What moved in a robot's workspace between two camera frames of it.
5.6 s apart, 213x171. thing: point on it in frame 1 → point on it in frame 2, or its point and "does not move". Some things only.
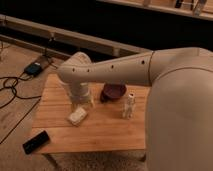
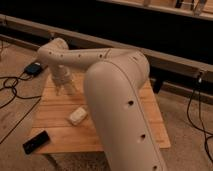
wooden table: x=117 y=125 does not move
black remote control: x=36 y=142 does not move
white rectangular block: x=77 y=117 does not move
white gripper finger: x=74 y=106 → x=59 y=90
